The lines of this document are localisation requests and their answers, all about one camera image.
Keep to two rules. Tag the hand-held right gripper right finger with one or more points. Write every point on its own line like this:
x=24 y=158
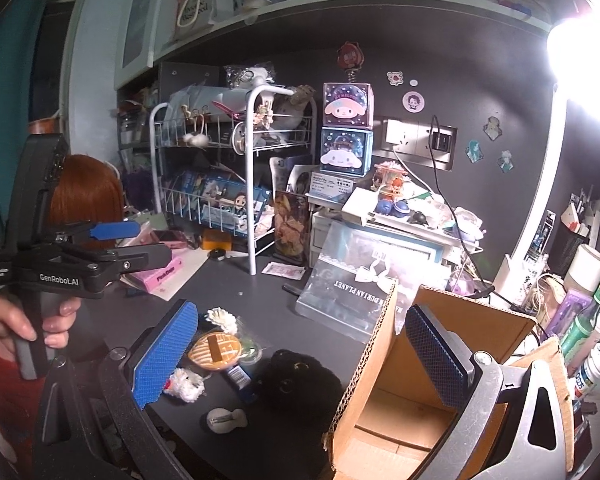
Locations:
x=435 y=360

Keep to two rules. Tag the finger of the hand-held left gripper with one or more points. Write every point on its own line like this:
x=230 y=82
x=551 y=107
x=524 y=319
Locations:
x=115 y=230
x=145 y=260

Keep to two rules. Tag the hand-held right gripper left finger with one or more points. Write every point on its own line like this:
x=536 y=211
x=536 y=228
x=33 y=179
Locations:
x=165 y=355

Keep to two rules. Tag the brown cardboard box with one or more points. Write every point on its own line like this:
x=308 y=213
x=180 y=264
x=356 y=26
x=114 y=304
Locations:
x=395 y=400

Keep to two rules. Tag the person's left hand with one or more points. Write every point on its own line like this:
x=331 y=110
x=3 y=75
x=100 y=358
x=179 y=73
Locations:
x=5 y=317

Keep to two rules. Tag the white fluffy clip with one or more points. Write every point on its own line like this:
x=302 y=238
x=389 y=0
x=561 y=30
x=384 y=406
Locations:
x=185 y=386

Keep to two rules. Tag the brown bread hair clip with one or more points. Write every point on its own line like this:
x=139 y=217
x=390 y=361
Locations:
x=215 y=350

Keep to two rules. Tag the orange wig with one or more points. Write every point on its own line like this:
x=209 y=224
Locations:
x=85 y=190

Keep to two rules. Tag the white flower clip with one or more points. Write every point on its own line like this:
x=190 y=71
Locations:
x=222 y=321

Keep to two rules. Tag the orange box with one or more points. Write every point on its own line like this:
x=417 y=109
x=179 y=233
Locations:
x=217 y=240

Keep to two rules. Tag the small blue tube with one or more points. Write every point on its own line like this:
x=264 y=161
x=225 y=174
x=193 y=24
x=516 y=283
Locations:
x=239 y=376

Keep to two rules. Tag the white bunny clip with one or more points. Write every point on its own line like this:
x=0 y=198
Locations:
x=225 y=420

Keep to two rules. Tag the clear plastic gift bag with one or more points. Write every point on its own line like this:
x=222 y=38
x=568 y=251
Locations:
x=350 y=290

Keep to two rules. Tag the black plush toy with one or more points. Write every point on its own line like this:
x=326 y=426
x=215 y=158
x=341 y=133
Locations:
x=300 y=385

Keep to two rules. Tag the pink packet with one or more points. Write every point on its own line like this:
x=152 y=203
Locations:
x=282 y=270

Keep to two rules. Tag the purple box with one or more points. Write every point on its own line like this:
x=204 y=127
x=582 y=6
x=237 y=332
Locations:
x=570 y=312

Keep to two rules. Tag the black pen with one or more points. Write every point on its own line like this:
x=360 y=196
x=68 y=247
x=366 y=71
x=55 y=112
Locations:
x=292 y=290

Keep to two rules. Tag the brown anime card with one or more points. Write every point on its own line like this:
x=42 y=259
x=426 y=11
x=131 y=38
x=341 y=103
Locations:
x=291 y=227

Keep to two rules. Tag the green bottle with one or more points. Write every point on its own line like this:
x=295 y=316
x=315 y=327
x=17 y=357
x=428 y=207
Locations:
x=582 y=332

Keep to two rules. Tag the teal curtain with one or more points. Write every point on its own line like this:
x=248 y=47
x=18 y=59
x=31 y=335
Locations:
x=10 y=85

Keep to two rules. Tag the white bottle blue label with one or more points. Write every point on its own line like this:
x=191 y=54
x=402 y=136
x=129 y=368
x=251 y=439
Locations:
x=592 y=372

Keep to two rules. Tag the person's red shirt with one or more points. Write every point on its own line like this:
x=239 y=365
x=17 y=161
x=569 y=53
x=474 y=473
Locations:
x=0 y=400

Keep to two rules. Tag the white cylinder container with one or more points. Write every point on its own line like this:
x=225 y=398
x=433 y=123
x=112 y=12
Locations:
x=586 y=270

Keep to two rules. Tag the black pen holder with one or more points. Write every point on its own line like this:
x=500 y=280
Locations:
x=572 y=250

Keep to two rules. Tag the orange haired figure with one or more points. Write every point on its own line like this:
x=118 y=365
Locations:
x=391 y=187

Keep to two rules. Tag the white ticket box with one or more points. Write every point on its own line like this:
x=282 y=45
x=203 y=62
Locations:
x=330 y=187

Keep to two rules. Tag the white haired character sticker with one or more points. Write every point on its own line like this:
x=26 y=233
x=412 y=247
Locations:
x=506 y=161

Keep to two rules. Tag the teal character sticker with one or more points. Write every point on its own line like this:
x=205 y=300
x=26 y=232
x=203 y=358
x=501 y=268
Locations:
x=474 y=152

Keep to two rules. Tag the black charger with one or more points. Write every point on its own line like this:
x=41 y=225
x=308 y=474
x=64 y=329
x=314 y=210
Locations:
x=441 y=142

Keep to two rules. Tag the white desk lamp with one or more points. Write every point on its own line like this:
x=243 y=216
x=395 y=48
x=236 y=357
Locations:
x=545 y=170

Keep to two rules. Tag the white tote bag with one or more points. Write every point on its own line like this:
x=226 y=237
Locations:
x=195 y=7

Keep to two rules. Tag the yellow character sticker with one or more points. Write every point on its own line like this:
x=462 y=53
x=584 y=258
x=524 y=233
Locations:
x=493 y=127

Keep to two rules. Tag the pink character box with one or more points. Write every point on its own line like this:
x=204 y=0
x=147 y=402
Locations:
x=347 y=106

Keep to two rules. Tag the round purple badge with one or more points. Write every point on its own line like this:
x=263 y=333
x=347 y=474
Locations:
x=414 y=101

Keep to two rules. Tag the white and red sticker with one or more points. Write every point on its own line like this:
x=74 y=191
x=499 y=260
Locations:
x=395 y=78

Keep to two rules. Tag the red spring head figure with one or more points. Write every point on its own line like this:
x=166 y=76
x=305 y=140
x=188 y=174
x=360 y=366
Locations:
x=350 y=57

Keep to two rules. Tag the white shelf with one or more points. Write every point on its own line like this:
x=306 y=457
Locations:
x=360 y=7

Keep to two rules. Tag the grey wall socket panel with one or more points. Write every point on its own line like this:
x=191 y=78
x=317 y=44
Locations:
x=405 y=137

